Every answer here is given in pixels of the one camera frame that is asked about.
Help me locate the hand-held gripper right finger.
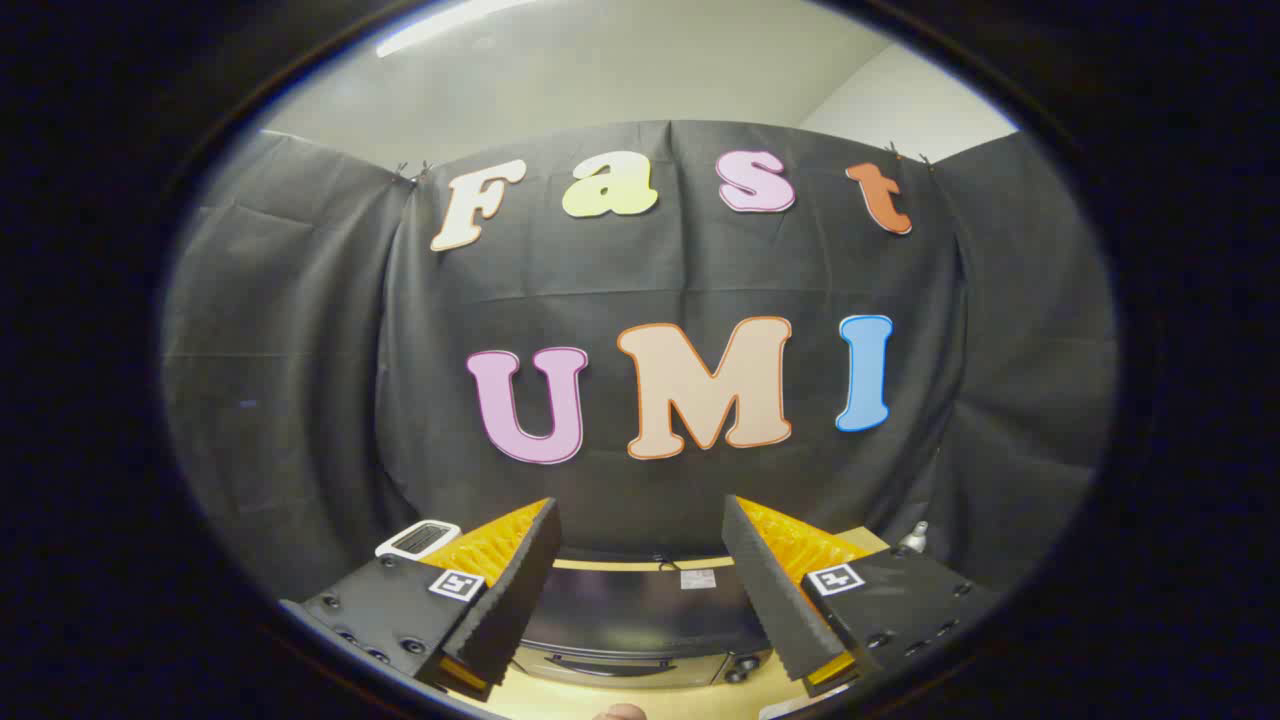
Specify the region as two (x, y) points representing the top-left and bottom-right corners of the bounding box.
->
(721, 494), (1001, 699)

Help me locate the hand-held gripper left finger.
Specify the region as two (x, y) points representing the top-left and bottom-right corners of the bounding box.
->
(280, 497), (563, 703)

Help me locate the black toaster oven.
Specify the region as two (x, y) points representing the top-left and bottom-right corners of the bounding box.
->
(510, 548), (777, 691)

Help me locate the white bread toaster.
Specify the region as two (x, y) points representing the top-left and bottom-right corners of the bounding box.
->
(375, 520), (462, 560)

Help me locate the black backdrop cloth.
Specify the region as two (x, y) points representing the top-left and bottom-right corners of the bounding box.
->
(160, 120), (1119, 603)

